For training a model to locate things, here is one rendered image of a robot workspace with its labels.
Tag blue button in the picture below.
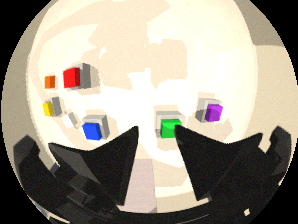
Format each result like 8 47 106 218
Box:
81 115 110 141

